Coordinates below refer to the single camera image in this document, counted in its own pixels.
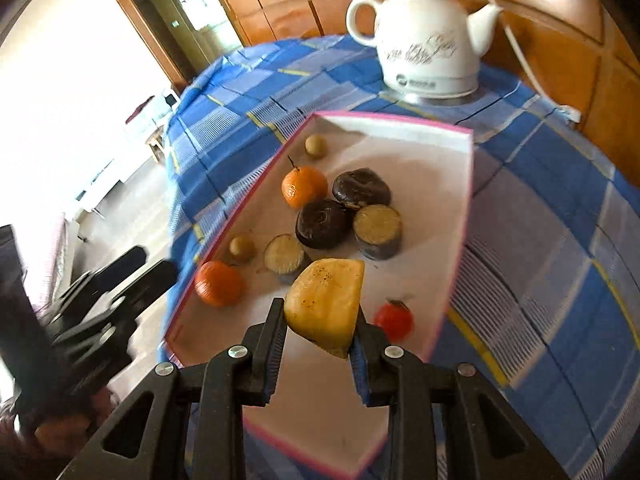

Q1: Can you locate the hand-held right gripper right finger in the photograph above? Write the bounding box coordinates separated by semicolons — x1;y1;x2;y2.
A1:
349;310;571;480

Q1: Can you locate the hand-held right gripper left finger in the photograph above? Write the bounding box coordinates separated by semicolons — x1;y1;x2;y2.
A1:
55;298;289;480

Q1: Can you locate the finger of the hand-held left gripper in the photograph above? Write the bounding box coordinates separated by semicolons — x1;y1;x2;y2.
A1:
54;246;147;312
49;260;180;391

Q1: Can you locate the red cherry tomato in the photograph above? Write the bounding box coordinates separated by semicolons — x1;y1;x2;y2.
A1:
374;299;415;343

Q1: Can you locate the small mandarin orange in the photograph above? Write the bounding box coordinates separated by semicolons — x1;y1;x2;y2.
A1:
194;260;247;308

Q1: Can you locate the yellow pear piece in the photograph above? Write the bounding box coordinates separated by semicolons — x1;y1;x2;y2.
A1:
283;257;366;360

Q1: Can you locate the small tan longan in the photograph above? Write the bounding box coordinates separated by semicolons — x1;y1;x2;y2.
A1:
305;134;329;160
229;235;256;263

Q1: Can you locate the cut sugar cane piece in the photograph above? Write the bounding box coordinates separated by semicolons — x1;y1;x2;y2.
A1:
263;233;312;286
352;205;403;261

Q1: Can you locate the dark brown round fruit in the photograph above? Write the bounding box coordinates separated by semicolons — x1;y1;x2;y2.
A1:
295;200;357;249
332;168;392;208

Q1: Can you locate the mandarin orange with stem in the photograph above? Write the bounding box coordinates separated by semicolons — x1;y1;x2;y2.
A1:
281;156;329;210

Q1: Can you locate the pink-rimmed white box tray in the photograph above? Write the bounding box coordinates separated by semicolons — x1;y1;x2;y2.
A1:
164;110;475;480

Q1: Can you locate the person's left hand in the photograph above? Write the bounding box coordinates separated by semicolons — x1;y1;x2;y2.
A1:
35;416;93;453

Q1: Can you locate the white low furniture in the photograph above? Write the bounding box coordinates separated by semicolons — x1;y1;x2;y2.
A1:
75;87;181;216

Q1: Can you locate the small wooden stool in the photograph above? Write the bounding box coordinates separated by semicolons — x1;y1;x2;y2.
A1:
145;127;168;163

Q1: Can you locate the blue plaid tablecloth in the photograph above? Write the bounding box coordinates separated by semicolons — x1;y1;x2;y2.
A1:
162;35;640;480

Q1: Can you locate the wooden door with glass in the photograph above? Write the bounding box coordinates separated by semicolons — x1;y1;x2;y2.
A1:
102;0;251;93

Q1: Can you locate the silver kettle base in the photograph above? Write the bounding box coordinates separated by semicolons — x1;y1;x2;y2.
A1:
380;82;481;107

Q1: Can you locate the white ceramic electric kettle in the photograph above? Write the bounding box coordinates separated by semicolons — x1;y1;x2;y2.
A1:
346;0;503;92

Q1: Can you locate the wooden wardrobe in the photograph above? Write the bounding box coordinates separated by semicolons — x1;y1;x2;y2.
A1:
200;0;640;176

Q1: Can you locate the white power cable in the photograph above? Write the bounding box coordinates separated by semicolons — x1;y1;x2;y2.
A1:
422;0;566;111

